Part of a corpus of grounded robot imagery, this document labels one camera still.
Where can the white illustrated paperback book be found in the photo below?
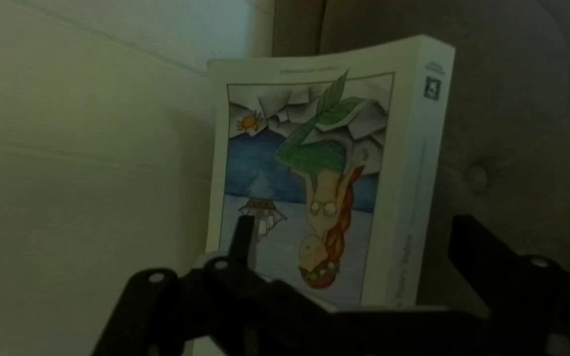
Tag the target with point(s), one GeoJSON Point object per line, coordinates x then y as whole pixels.
{"type": "Point", "coordinates": [310, 178]}

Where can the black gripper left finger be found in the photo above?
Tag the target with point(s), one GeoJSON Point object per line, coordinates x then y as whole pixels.
{"type": "Point", "coordinates": [231, 309]}

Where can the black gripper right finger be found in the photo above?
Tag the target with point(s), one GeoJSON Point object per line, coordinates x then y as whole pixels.
{"type": "Point", "coordinates": [514, 289]}

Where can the dark brown sofa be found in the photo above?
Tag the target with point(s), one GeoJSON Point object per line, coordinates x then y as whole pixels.
{"type": "Point", "coordinates": [514, 111]}

